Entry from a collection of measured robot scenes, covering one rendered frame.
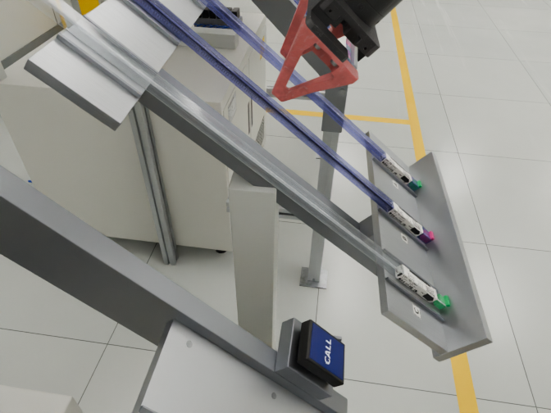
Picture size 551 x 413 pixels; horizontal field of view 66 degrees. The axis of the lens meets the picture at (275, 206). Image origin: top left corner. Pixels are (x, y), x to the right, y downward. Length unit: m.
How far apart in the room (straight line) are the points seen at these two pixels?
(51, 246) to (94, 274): 0.04
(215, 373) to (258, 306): 0.35
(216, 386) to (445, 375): 1.06
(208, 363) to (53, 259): 0.14
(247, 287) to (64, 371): 0.83
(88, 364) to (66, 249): 1.07
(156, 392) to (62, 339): 1.14
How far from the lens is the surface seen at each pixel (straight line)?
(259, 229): 0.57
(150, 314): 0.36
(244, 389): 0.38
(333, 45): 0.38
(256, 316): 0.72
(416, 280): 0.51
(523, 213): 1.98
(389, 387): 1.30
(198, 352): 0.36
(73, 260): 0.33
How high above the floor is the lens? 1.14
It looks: 42 degrees down
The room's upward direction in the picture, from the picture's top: 1 degrees clockwise
